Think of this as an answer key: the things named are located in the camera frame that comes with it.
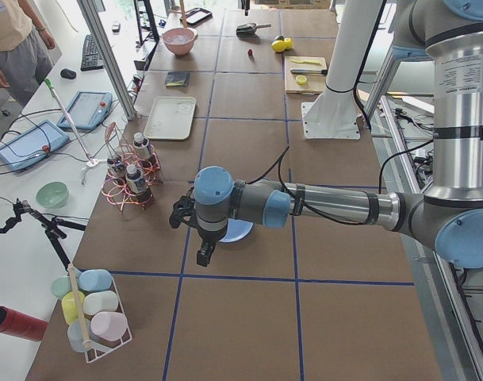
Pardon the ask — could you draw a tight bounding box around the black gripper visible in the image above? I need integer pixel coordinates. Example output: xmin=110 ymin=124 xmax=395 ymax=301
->
xmin=169 ymin=189 xmax=227 ymax=267

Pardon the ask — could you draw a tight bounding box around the light blue plate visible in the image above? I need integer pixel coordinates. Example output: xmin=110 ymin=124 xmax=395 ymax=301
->
xmin=220 ymin=219 xmax=253 ymax=243

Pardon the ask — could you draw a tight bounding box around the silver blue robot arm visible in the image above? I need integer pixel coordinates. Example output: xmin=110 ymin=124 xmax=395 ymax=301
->
xmin=169 ymin=1 xmax=483 ymax=269

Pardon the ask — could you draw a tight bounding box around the dark drink bottle front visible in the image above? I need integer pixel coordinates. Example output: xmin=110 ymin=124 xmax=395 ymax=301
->
xmin=125 ymin=164 xmax=153 ymax=204

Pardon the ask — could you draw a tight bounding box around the dark drink bottle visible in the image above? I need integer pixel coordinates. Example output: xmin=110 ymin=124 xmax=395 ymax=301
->
xmin=133 ymin=133 xmax=155 ymax=167
xmin=125 ymin=164 xmax=153 ymax=204
xmin=107 ymin=156 xmax=126 ymax=179

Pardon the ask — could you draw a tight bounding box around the white plastic cup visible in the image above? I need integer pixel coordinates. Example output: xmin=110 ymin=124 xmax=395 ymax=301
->
xmin=82 ymin=291 xmax=119 ymax=316

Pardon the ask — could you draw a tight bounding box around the pink plastic cup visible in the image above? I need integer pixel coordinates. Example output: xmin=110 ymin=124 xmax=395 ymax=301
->
xmin=90 ymin=311 xmax=128 ymax=341

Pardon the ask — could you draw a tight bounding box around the dark drink bottle middle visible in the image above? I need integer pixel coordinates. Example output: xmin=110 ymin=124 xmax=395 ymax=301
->
xmin=107 ymin=156 xmax=126 ymax=179

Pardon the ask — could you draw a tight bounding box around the dark drink bottle back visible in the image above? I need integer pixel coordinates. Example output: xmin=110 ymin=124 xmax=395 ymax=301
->
xmin=133 ymin=133 xmax=155 ymax=167

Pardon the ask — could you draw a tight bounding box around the cream rectangular tray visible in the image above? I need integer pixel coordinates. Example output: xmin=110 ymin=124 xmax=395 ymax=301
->
xmin=143 ymin=96 xmax=197 ymax=140

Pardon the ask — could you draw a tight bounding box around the yellow plastic cup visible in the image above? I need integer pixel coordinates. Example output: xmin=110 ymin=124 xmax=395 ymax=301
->
xmin=61 ymin=291 xmax=79 ymax=325

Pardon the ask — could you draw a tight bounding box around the mint plastic cup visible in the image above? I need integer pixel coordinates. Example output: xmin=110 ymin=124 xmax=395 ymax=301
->
xmin=51 ymin=275 xmax=72 ymax=300

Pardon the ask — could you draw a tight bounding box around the pale blue plastic cup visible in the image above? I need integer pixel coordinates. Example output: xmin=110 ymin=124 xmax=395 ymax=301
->
xmin=67 ymin=319 xmax=86 ymax=353

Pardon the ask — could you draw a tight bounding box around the mint green bowl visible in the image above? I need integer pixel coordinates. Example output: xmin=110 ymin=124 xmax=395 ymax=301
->
xmin=36 ymin=182 xmax=69 ymax=209

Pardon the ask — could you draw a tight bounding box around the dark folded cloth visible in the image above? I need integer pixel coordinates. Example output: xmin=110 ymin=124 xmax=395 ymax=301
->
xmin=165 ymin=71 xmax=190 ymax=87

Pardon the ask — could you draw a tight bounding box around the far blue teach pendant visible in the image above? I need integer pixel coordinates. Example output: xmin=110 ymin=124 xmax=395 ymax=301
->
xmin=67 ymin=90 xmax=113 ymax=131

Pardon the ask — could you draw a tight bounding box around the blue teach pendant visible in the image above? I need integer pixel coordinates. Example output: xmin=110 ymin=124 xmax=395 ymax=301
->
xmin=0 ymin=120 xmax=70 ymax=171
xmin=67 ymin=90 xmax=113 ymax=131

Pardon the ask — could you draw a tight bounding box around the lemon half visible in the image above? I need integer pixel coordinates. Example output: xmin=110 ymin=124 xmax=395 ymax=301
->
xmin=295 ymin=75 xmax=308 ymax=86

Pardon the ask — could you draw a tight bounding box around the wooden cutting board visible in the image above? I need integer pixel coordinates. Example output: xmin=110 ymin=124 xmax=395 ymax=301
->
xmin=284 ymin=56 xmax=328 ymax=94

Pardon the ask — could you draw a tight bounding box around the near blue teach pendant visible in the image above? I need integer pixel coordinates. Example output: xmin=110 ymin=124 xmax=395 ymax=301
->
xmin=0 ymin=120 xmax=70 ymax=171

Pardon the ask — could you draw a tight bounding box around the pink bowl with ice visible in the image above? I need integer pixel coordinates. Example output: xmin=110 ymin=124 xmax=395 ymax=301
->
xmin=162 ymin=28 xmax=198 ymax=56

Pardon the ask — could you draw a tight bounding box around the red cylinder tube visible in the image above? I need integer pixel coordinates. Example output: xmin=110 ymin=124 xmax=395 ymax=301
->
xmin=0 ymin=306 xmax=48 ymax=341

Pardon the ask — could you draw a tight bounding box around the yellow lemon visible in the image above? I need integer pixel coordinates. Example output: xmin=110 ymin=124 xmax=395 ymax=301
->
xmin=284 ymin=37 xmax=293 ymax=50
xmin=271 ymin=40 xmax=287 ymax=53

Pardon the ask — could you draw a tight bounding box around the black keyboard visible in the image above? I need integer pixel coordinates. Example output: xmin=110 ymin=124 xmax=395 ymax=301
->
xmin=80 ymin=34 xmax=104 ymax=71

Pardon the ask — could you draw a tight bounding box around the metal scoop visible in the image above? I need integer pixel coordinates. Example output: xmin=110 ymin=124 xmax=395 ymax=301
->
xmin=236 ymin=23 xmax=271 ymax=37

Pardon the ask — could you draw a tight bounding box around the black computer mouse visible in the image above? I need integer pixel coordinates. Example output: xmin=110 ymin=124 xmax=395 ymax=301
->
xmin=60 ymin=68 xmax=77 ymax=79

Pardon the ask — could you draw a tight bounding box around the person in beige shirt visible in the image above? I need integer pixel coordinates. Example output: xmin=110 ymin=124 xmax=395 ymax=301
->
xmin=0 ymin=0 xmax=56 ymax=107

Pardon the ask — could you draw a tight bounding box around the copper wire bottle rack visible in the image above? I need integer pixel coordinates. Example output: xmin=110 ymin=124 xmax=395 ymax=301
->
xmin=102 ymin=122 xmax=161 ymax=210

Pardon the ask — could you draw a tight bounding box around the white wire cup basket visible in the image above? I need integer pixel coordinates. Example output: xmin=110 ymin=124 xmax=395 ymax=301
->
xmin=61 ymin=264 xmax=132 ymax=364

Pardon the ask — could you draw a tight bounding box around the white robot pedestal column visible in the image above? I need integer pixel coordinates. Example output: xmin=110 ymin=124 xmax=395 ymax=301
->
xmin=301 ymin=0 xmax=385 ymax=140

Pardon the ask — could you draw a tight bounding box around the black handled knife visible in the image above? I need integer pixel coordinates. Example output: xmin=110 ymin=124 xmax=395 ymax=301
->
xmin=290 ymin=68 xmax=328 ymax=76

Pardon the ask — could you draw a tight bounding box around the aluminium frame post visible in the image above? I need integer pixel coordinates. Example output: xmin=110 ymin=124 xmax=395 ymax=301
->
xmin=77 ymin=0 xmax=136 ymax=121

